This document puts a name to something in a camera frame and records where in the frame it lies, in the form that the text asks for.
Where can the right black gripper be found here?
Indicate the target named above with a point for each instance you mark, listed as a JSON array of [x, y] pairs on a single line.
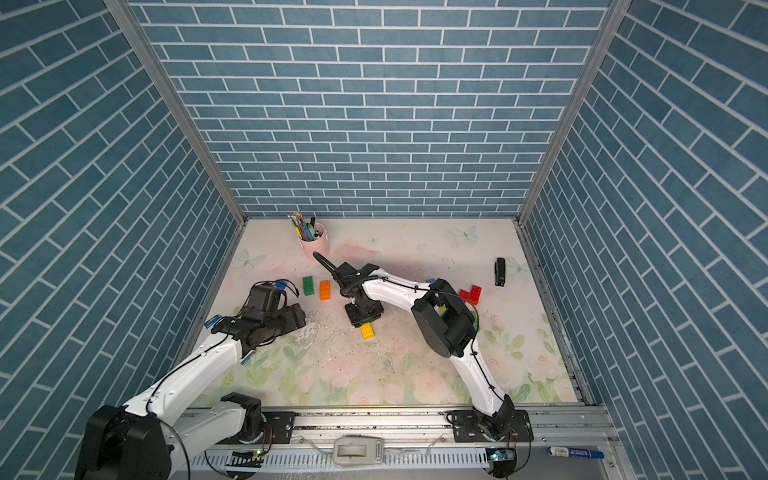
[[355, 321]]

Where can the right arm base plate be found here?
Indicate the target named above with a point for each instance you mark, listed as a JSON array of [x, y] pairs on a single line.
[[471, 426]]

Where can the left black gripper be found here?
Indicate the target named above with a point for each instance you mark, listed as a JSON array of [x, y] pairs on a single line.
[[292, 321]]

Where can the orange lego brick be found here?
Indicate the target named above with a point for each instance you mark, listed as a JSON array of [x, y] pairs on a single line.
[[325, 290]]

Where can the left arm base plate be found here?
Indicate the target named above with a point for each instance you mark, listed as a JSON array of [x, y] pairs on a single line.
[[267, 428]]

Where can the black small box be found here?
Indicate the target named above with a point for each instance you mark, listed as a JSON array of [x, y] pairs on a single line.
[[500, 272]]

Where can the dark green lego brick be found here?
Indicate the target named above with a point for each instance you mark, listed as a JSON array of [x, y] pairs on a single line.
[[308, 286]]

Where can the pink pen cup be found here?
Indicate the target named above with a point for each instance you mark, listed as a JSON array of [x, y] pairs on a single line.
[[317, 243]]

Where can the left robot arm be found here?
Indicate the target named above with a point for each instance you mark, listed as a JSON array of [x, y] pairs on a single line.
[[147, 437]]

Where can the blue marker pen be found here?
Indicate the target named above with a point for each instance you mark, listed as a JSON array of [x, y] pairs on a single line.
[[570, 452]]

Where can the blue white card box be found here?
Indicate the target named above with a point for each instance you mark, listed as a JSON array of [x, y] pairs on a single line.
[[212, 321]]

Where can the yellow lego brick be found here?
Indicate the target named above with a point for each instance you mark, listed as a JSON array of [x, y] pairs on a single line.
[[367, 331]]

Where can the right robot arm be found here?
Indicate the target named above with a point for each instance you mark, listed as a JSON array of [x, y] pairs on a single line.
[[446, 322]]

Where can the grey handheld device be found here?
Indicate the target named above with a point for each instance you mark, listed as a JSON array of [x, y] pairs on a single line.
[[358, 451]]

